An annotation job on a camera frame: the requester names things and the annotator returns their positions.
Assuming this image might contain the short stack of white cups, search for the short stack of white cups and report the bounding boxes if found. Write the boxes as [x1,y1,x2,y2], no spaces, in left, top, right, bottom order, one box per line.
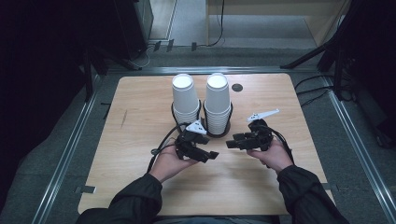
[204,72,233,135]

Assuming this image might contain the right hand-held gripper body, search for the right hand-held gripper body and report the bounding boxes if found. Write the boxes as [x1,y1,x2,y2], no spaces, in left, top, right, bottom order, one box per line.
[247,108,280,152]

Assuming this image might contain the right hand-held gripper black cable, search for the right hand-held gripper black cable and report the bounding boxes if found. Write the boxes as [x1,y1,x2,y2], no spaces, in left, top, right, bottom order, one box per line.
[265,125,296,166]

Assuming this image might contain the person's right hand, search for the person's right hand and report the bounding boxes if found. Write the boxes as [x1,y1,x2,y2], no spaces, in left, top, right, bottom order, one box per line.
[247,137,294,175]

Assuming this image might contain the black cabinet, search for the black cabinet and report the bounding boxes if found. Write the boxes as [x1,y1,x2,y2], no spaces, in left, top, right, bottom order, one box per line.
[114,0,154,61]

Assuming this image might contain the person's left hand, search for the person's left hand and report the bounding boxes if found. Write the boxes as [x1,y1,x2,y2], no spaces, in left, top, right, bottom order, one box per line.
[148,145,199,183]

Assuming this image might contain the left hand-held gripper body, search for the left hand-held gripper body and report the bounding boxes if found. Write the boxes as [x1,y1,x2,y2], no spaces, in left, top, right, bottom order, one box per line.
[174,119,208,161]

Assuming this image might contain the tall stack of white cups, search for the tall stack of white cups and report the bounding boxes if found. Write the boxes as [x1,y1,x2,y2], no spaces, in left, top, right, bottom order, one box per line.
[171,73,202,126]

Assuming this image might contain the black floor cables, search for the black floor cables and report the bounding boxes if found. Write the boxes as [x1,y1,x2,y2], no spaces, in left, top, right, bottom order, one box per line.
[293,73,336,108]

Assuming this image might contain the light wooden furniture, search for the light wooden furniture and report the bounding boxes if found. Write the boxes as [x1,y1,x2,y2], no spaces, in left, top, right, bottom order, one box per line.
[205,0,351,48]

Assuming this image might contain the hand-held gripper black cable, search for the hand-held gripper black cable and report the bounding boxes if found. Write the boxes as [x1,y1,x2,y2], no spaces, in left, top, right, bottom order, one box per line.
[265,125,296,166]
[146,121,191,174]

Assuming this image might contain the metal floor rail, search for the metal floor rail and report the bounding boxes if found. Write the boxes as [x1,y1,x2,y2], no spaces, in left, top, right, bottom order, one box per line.
[30,74,102,224]
[321,76,396,224]

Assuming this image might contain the black tripod stand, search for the black tripod stand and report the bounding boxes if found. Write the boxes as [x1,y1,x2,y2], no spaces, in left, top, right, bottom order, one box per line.
[279,0,356,70]

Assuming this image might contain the left hand-held gripper black cable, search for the left hand-held gripper black cable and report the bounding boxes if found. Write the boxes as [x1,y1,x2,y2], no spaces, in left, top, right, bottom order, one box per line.
[146,121,191,174]

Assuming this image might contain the thin black hanging cable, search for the thin black hanging cable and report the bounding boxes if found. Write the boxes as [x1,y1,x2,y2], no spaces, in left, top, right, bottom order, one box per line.
[195,0,226,49]

